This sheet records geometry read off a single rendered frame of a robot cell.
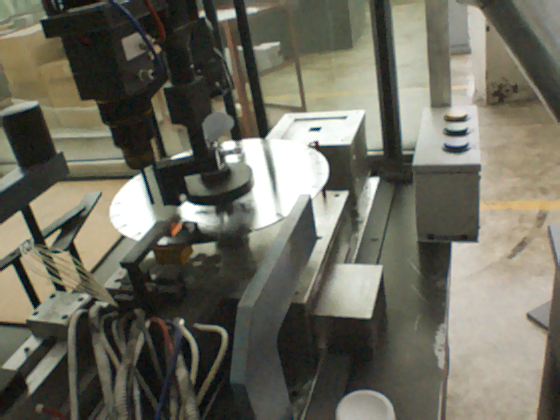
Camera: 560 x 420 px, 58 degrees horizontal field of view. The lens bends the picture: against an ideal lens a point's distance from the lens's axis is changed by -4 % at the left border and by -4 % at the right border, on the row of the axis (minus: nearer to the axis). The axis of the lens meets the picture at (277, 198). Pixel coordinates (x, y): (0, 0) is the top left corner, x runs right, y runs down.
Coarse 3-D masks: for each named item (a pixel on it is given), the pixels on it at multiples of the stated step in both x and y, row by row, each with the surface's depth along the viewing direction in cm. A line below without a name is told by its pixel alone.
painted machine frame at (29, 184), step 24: (0, 120) 69; (24, 120) 69; (24, 144) 70; (48, 144) 72; (24, 168) 71; (48, 168) 73; (0, 192) 65; (24, 192) 69; (0, 216) 65; (24, 216) 73; (48, 264) 76
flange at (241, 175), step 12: (228, 168) 77; (240, 168) 80; (192, 180) 79; (204, 180) 77; (216, 180) 76; (228, 180) 76; (240, 180) 76; (252, 180) 77; (192, 192) 75; (204, 192) 75; (216, 192) 74; (228, 192) 74
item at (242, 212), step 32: (224, 160) 86; (256, 160) 84; (288, 160) 82; (320, 160) 80; (128, 192) 82; (256, 192) 74; (288, 192) 72; (128, 224) 72; (192, 224) 69; (224, 224) 67; (256, 224) 66
